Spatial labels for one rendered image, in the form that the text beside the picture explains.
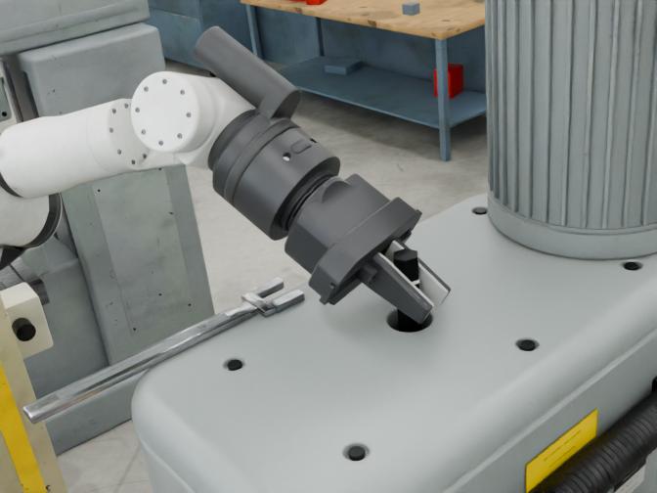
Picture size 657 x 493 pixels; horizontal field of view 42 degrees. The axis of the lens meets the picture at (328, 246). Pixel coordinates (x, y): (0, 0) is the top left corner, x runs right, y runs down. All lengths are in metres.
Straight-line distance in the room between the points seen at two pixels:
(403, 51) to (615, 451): 6.32
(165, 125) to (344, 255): 0.18
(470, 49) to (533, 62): 5.70
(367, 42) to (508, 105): 6.49
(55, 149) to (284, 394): 0.32
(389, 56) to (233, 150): 6.40
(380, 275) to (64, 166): 0.31
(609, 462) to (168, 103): 0.44
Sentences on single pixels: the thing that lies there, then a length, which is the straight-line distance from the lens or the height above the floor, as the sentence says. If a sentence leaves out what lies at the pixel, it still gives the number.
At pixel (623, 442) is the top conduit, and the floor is 1.80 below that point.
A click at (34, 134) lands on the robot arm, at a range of 0.82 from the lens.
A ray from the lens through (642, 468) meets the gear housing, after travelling 0.88.
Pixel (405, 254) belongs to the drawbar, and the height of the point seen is 1.95.
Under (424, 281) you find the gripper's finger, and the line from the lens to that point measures 0.69.
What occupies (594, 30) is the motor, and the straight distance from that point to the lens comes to 0.70.
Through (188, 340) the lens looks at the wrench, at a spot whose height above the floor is 1.90.
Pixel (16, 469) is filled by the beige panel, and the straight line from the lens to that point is 2.74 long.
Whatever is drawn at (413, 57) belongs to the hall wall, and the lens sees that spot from 6.87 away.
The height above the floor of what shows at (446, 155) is 0.05.
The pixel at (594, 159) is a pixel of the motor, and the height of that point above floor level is 1.98.
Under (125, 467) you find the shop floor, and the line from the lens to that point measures 3.57.
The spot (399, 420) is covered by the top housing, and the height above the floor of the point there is 1.89.
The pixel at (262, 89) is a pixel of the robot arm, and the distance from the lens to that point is 0.71.
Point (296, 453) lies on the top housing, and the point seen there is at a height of 1.89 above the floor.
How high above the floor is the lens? 2.28
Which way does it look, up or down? 28 degrees down
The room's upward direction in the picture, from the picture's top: 7 degrees counter-clockwise
